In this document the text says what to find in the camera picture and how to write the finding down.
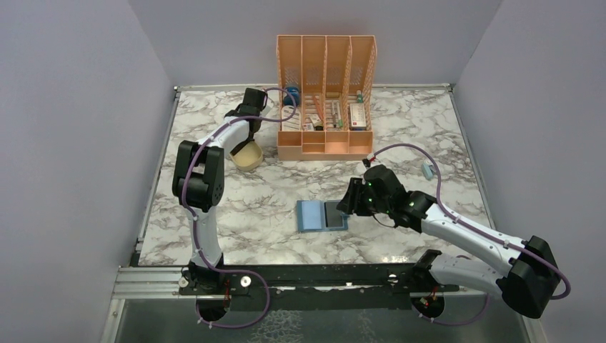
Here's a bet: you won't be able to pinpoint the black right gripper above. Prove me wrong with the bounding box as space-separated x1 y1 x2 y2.
337 177 392 216

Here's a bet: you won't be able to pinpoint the teal leather card holder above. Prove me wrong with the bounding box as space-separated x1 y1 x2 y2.
297 200 349 233

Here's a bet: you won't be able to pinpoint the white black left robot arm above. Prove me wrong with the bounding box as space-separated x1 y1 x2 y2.
172 88 268 294

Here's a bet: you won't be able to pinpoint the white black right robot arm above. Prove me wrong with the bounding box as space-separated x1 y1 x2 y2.
337 165 563 319

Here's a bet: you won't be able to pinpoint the white rounded label card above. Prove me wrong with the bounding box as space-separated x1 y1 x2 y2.
281 105 302 131

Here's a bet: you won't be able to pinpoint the beige oval tray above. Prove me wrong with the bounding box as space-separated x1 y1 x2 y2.
230 141 263 172

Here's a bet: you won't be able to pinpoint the blue tape roll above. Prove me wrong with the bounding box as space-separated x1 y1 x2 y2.
282 86 301 107

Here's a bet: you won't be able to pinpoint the light blue small clip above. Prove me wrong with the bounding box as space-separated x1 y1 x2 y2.
421 160 437 181

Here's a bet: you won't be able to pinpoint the orange desk file organizer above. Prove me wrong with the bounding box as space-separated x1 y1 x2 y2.
277 35 377 161

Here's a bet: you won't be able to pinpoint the pens in organizer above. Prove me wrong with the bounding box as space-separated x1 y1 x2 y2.
329 100 343 129

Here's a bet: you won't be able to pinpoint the white red box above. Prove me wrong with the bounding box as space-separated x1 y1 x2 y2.
349 103 367 131

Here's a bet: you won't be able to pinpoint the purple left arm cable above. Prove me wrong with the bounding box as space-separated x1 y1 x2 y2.
180 86 298 331

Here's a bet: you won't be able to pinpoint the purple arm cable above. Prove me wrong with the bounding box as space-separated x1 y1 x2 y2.
180 86 298 331
363 143 572 327

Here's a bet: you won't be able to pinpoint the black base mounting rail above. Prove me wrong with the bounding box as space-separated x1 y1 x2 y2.
178 263 459 312

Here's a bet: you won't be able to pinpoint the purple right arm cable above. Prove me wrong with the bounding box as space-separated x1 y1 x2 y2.
363 143 572 327

